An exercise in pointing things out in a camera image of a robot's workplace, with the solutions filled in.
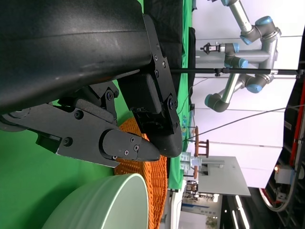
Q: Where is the white wall box orange light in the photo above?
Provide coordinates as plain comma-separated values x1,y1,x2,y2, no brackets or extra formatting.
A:
274,164,297,185

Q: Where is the brown wooden stool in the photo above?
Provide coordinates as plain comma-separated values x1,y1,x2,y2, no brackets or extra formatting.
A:
193,125,210,180

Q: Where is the grey round bowl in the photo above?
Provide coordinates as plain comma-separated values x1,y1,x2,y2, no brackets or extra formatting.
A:
41,173,150,229

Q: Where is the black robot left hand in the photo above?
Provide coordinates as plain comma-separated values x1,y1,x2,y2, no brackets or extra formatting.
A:
0,0,183,167

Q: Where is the grey blue-capped arm with gripper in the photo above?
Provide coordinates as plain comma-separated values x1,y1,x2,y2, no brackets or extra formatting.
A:
200,42,277,113

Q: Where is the green tablecloth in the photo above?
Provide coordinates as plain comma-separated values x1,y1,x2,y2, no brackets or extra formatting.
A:
0,80,134,229

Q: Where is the orange wicker basket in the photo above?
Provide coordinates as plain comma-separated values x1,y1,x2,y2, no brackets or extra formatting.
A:
113,116,169,229

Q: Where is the red curved rail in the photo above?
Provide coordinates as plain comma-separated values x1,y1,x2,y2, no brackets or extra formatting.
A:
259,78,305,205

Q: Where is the black backdrop cloth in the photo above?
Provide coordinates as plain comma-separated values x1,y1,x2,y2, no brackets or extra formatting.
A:
139,0,197,96

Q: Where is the thin grey stretched wire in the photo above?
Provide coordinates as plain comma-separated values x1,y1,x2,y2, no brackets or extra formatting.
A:
182,104,305,143

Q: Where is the black horizontal boom pole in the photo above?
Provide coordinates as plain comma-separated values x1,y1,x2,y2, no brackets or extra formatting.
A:
170,67,305,77

